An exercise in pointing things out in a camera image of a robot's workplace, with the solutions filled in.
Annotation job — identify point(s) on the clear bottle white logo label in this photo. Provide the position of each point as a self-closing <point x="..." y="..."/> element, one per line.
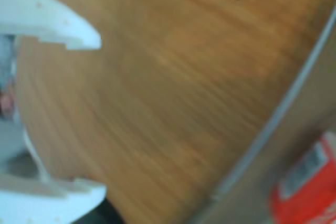
<point x="302" y="203"/>

